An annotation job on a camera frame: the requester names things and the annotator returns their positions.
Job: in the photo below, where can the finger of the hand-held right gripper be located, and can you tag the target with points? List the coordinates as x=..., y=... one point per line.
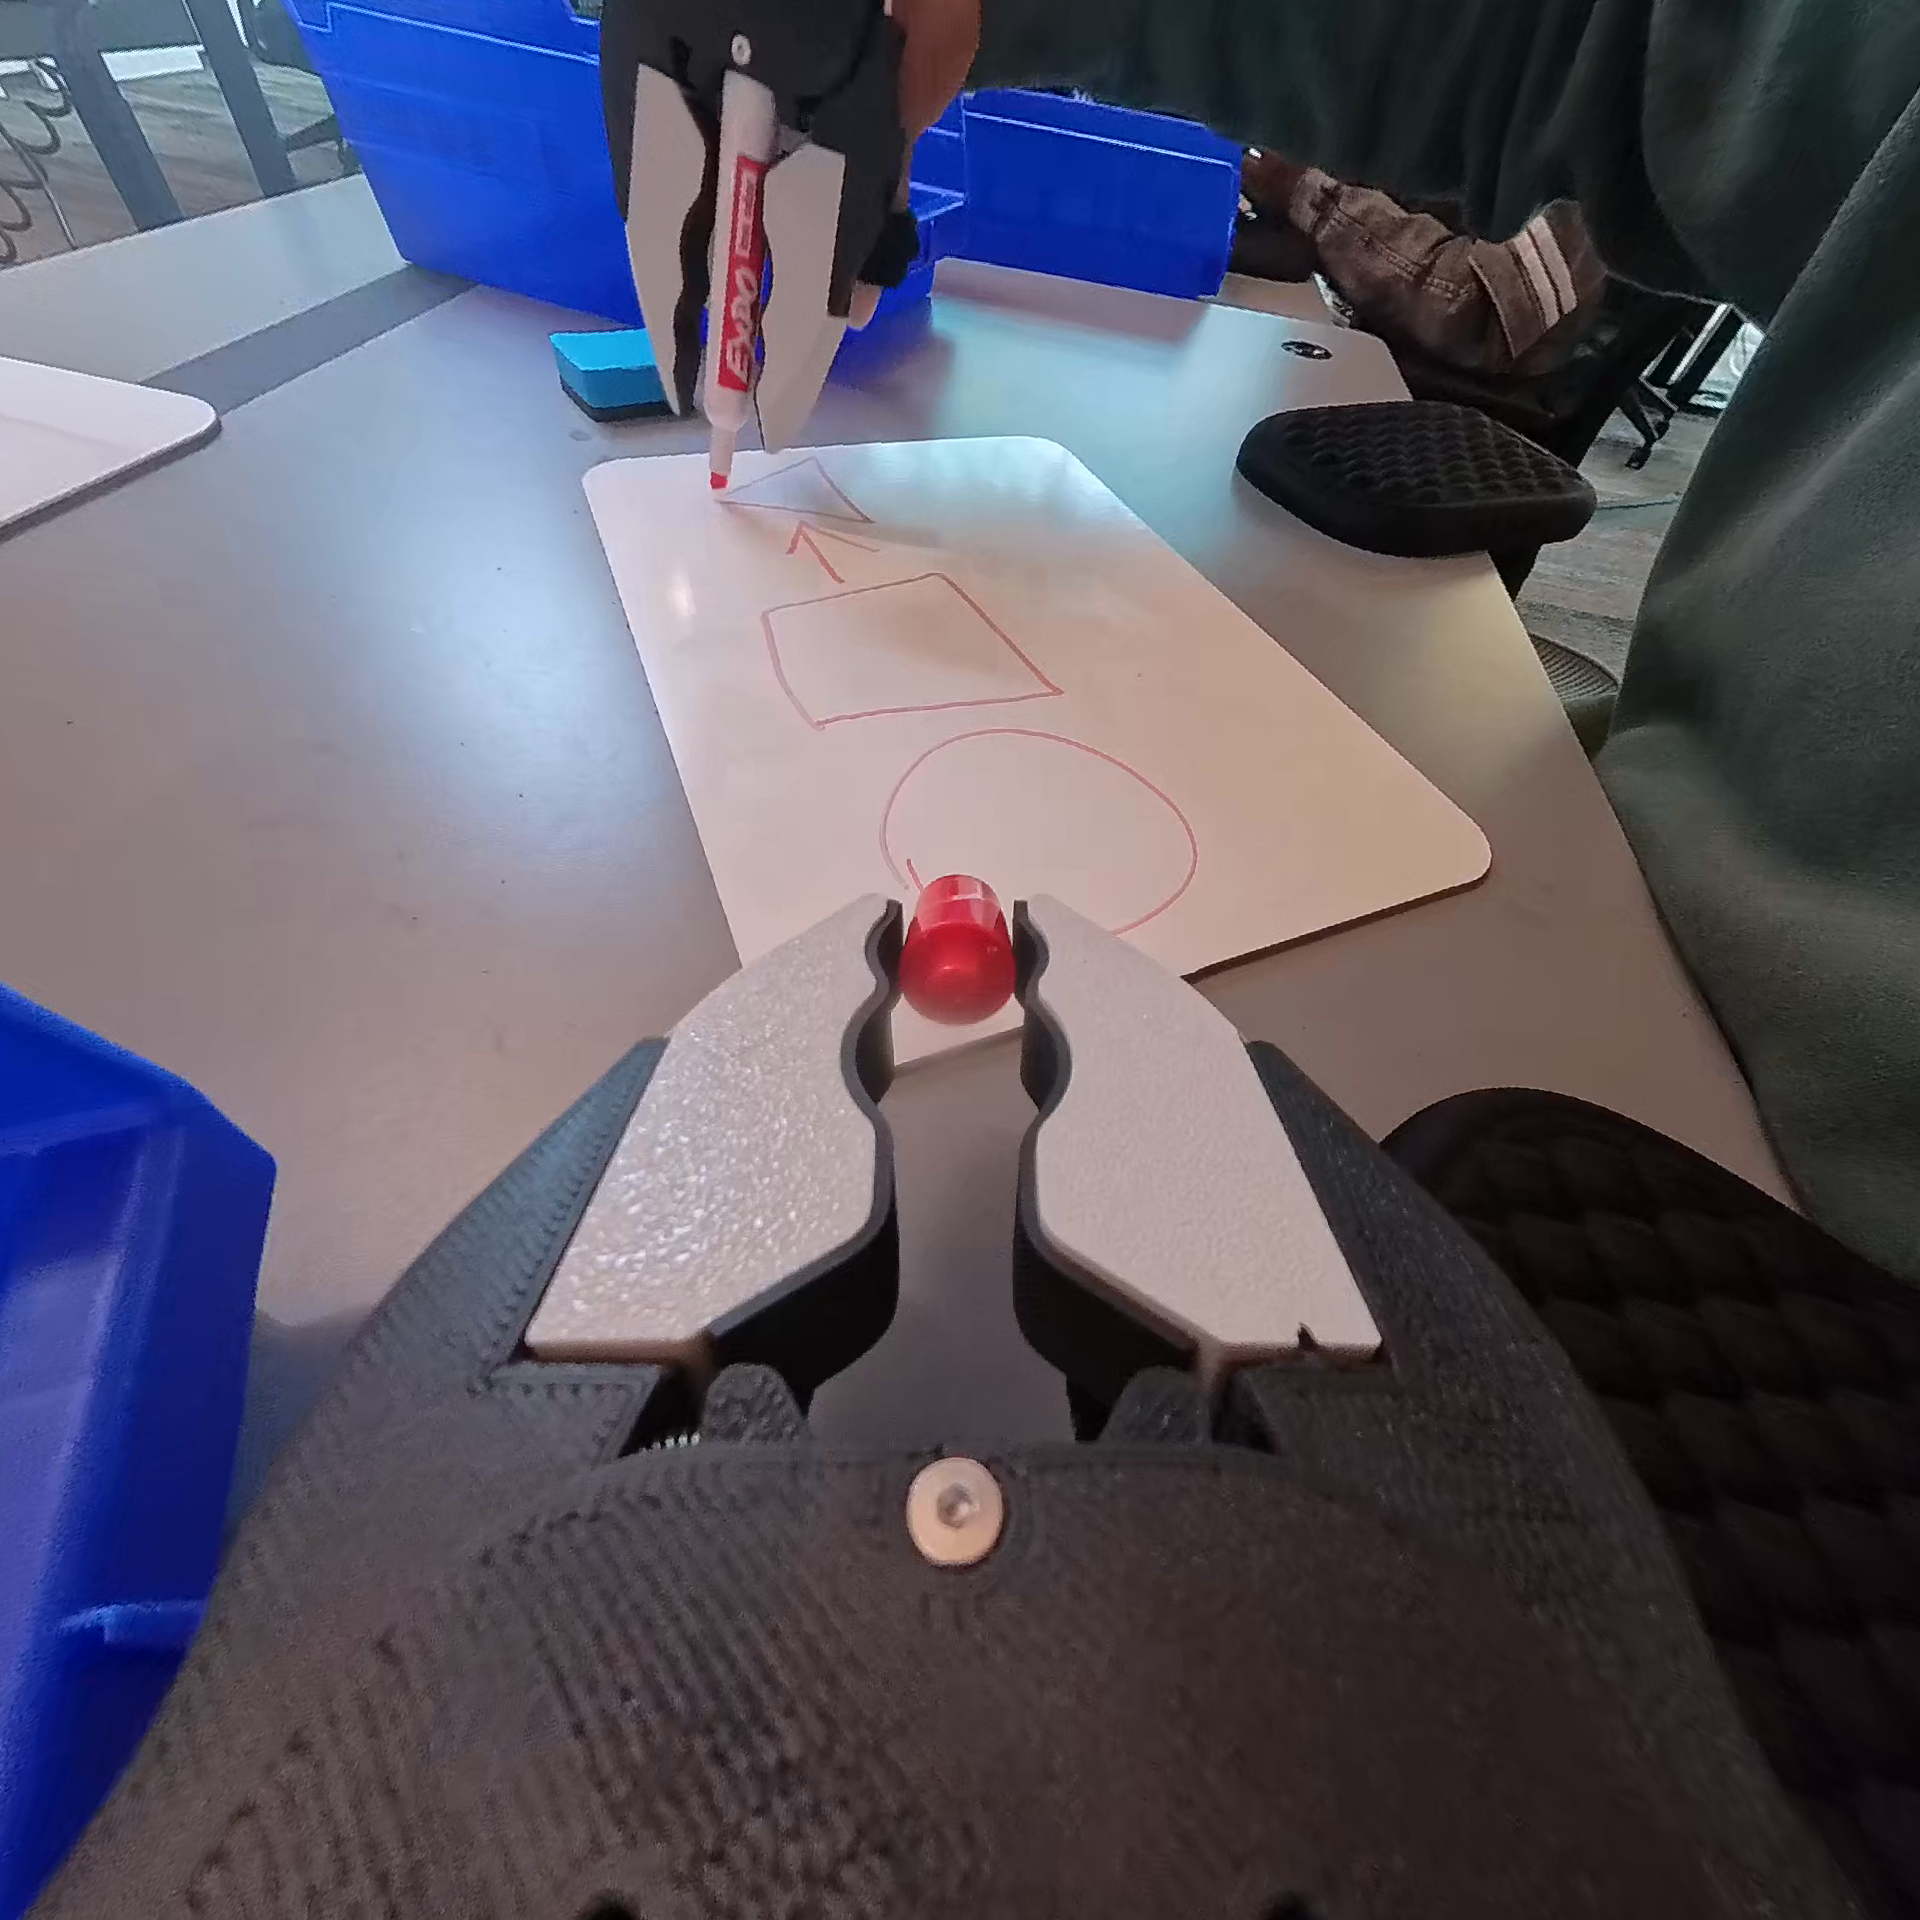
x=805, y=270
x=673, y=256

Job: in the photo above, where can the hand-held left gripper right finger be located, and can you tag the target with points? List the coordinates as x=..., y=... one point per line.
x=1200, y=1186

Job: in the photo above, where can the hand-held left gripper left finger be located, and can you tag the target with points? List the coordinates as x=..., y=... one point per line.
x=720, y=1186

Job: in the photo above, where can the red whiteboard marker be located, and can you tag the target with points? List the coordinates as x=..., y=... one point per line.
x=738, y=270

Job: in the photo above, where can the blue whiteboard eraser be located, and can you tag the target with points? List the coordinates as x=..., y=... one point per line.
x=601, y=374

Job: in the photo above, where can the red marker cap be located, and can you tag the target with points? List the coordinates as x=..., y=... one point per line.
x=960, y=950

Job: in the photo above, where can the blue open-front storage bin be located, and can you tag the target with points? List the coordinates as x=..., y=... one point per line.
x=105, y=1410

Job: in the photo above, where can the small blue storage bin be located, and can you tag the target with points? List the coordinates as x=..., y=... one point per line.
x=1095, y=189

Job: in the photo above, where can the black mesh chair armrest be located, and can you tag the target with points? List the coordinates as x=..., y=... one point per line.
x=1410, y=477
x=1711, y=1500

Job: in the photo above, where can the person's green sweatshirt torso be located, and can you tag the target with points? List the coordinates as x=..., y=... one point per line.
x=1785, y=720

